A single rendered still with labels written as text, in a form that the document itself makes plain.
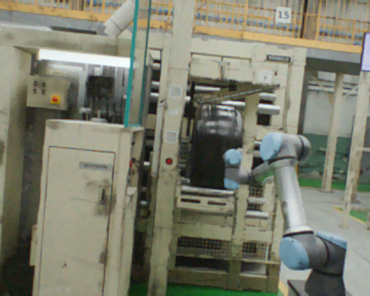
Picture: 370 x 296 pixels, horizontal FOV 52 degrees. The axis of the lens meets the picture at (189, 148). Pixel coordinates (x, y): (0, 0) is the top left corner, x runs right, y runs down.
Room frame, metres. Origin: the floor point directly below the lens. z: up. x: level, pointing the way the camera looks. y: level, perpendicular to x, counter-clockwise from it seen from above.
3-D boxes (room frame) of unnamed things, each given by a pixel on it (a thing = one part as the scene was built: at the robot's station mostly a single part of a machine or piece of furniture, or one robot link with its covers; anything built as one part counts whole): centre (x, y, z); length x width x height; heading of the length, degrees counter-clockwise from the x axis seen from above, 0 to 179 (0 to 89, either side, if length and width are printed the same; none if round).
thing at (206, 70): (2.86, -0.25, 1.71); 0.61 x 0.25 x 0.15; 92
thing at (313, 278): (1.44, -0.58, 0.77); 0.15 x 0.15 x 0.10
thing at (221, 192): (2.42, -0.14, 0.90); 0.35 x 0.05 x 0.05; 92
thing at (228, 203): (2.42, -0.14, 0.84); 0.36 x 0.09 x 0.06; 92
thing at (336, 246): (1.44, -0.57, 0.88); 0.13 x 0.12 x 0.14; 115
